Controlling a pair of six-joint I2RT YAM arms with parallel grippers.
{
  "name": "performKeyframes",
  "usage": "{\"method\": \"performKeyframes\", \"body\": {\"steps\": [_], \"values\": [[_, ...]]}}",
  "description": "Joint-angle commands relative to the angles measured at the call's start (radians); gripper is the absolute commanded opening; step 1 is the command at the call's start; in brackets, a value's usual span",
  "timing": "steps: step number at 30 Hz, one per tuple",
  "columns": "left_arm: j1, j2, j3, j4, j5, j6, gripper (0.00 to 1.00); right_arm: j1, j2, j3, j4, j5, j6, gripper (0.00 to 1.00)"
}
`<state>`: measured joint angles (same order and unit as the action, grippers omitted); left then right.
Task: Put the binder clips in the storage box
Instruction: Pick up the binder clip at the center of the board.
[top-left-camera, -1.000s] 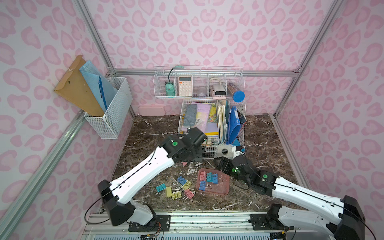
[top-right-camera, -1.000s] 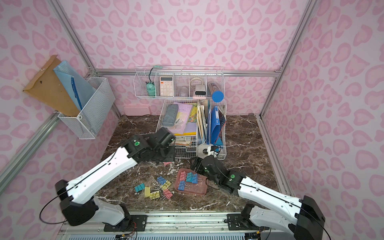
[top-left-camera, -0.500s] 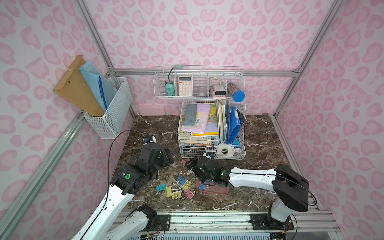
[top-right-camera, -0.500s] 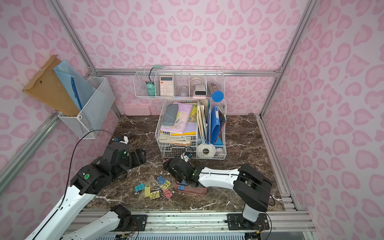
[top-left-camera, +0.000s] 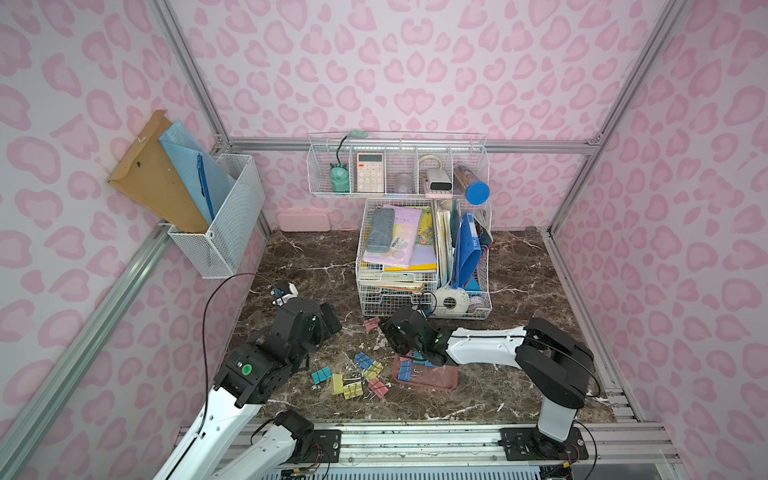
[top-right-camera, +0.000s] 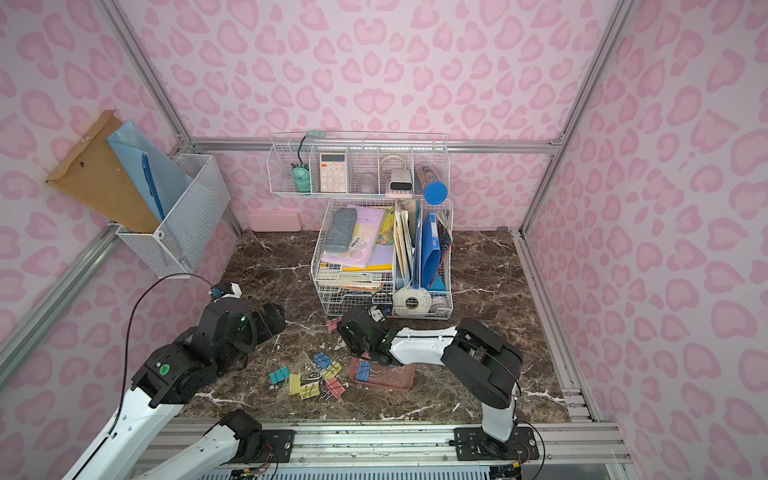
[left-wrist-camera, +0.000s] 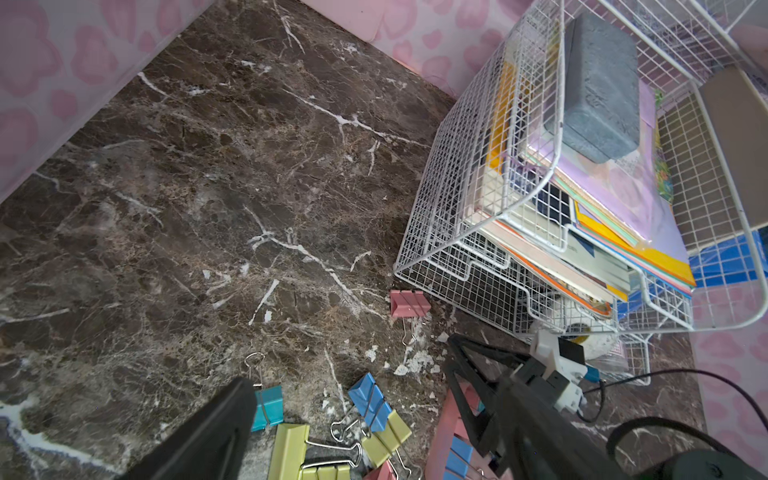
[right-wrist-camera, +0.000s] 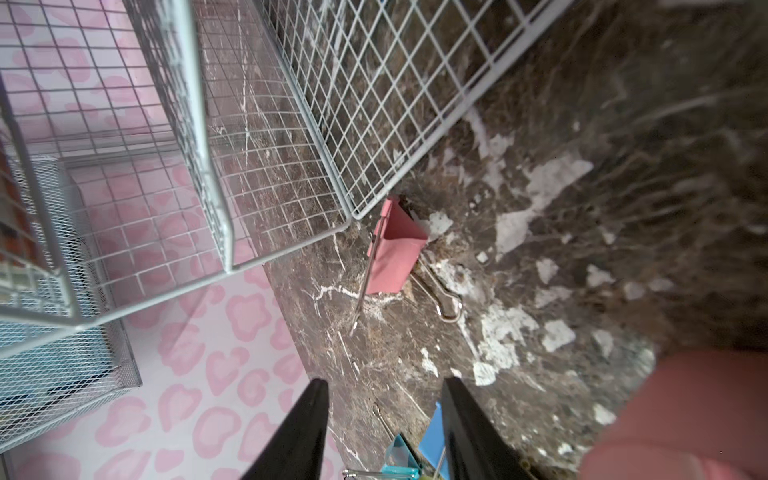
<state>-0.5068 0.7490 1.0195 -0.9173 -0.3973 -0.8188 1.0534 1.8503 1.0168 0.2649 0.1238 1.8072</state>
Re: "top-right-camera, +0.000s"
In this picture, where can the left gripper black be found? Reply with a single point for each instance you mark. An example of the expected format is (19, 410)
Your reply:
(271, 318)

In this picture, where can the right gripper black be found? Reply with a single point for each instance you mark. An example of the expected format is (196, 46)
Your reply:
(353, 327)

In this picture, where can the pink binder clip top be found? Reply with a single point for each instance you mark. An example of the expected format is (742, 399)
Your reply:
(333, 324)

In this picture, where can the pink binder clip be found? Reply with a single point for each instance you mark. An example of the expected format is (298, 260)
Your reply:
(335, 387)
(333, 324)

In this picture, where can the blue binder clip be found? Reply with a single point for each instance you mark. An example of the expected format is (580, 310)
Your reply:
(363, 371)
(322, 361)

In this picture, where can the yellow green binder clip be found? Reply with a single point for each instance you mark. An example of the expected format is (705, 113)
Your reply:
(332, 370)

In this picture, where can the pink storage box tray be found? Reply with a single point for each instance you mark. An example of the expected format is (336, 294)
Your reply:
(399, 378)

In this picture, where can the pink binder clip bottom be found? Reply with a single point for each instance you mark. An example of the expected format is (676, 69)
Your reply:
(335, 387)

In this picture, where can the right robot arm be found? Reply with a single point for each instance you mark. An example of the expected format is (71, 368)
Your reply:
(488, 366)

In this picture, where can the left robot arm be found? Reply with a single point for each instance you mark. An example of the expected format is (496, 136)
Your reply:
(168, 380)

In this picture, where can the teal binder clip left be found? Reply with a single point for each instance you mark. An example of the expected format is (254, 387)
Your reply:
(279, 375)

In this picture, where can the white tape roll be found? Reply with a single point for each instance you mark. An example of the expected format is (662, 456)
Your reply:
(411, 303)

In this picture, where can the clear jar of pins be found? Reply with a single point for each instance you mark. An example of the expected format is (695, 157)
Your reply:
(441, 305)

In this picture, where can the blue file folder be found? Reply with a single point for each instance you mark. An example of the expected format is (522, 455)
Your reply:
(436, 243)

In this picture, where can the grey pencil pouch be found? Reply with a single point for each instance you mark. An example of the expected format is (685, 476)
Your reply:
(341, 231)

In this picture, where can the pink purple notebook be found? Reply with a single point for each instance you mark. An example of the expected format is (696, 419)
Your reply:
(369, 221)

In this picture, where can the pink pencil case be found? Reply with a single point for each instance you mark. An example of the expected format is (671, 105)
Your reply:
(274, 221)

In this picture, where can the clear small jar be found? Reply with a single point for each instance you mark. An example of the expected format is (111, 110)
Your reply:
(368, 184)

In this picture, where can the pink white timer device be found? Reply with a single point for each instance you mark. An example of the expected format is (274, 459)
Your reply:
(398, 176)

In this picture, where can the tube with blue cap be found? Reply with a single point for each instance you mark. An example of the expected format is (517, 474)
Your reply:
(434, 190)

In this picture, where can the blue pen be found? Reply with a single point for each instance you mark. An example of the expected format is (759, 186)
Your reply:
(146, 168)

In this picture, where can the light blue folder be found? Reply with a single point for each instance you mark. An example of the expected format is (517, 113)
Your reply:
(129, 143)

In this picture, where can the pink white calculator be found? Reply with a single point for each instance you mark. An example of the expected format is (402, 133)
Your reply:
(333, 172)

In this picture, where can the green desk lamp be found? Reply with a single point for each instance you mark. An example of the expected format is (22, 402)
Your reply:
(301, 171)

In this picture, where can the brown paper envelope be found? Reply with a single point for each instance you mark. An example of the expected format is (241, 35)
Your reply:
(92, 174)

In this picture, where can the white wire desk organizer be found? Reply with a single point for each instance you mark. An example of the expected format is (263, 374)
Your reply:
(394, 264)

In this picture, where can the white mesh wall basket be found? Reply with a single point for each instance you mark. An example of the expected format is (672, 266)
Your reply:
(180, 240)

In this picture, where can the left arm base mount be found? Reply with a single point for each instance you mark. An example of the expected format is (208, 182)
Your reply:
(253, 443)

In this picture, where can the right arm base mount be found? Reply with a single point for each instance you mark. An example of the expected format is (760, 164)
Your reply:
(473, 444)

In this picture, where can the white wire wall shelf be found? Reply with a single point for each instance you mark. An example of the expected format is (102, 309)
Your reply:
(364, 150)

